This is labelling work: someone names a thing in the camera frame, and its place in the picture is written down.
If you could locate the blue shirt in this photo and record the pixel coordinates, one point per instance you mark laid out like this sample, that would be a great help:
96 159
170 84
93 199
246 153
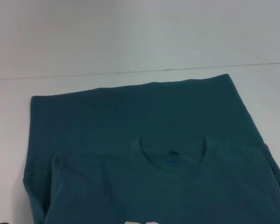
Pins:
154 151

